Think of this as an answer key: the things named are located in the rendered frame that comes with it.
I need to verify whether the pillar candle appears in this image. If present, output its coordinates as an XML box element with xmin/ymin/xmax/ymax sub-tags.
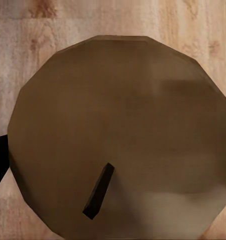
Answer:
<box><xmin>7</xmin><ymin>35</ymin><xmax>226</xmax><ymax>240</ymax></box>

